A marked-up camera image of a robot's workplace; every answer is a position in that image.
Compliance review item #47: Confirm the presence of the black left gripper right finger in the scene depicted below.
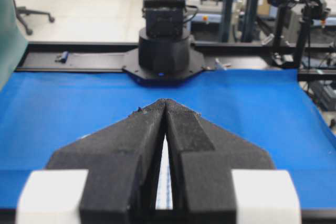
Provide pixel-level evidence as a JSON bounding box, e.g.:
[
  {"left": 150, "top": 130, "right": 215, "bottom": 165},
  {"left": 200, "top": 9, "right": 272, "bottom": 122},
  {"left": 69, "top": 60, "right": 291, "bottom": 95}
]
[{"left": 164, "top": 98, "right": 302, "bottom": 224}]

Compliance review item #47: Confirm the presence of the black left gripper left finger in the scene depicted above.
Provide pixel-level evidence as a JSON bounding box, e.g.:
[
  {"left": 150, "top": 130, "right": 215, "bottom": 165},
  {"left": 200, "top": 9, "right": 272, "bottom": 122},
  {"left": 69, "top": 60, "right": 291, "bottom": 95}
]
[{"left": 16, "top": 98, "right": 166, "bottom": 224}]

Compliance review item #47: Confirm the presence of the blue striped white towel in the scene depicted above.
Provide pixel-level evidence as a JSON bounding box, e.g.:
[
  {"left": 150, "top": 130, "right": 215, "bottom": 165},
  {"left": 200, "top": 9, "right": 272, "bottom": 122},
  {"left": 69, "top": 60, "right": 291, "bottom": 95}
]
[{"left": 155, "top": 137, "right": 173, "bottom": 210}]

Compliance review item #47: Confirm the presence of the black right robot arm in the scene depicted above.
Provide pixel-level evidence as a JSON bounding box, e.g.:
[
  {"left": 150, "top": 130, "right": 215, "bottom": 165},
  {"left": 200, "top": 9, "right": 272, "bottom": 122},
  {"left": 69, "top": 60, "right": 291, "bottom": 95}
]
[{"left": 138, "top": 0, "right": 204, "bottom": 75}]

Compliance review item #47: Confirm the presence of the blue table cloth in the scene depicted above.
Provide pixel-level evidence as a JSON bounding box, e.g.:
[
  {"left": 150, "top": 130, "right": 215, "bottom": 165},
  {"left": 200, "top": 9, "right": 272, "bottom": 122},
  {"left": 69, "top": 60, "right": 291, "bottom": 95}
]
[{"left": 1, "top": 70, "right": 335, "bottom": 208}]

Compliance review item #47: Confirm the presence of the blue spring clamp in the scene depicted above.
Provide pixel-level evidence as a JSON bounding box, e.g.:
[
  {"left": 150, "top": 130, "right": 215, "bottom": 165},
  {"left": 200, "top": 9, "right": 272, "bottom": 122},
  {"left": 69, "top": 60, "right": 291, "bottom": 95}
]
[{"left": 55, "top": 51, "right": 69, "bottom": 64}]

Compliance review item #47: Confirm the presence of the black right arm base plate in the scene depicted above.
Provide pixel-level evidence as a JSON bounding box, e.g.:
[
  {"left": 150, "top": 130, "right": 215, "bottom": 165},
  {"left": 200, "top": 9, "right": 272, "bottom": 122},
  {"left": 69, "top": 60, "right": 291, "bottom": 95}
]
[{"left": 122, "top": 49, "right": 206, "bottom": 86}]

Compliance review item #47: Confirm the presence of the black table edge rail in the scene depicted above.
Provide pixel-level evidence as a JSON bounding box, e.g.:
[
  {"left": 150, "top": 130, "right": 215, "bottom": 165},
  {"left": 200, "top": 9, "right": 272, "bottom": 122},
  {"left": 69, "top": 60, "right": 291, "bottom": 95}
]
[{"left": 16, "top": 42, "right": 335, "bottom": 81}]

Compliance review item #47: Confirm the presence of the black camera stand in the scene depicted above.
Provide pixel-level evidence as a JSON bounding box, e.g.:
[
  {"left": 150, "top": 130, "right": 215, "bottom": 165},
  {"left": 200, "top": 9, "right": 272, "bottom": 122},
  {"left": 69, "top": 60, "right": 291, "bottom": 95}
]
[{"left": 267, "top": 0, "right": 331, "bottom": 70}]

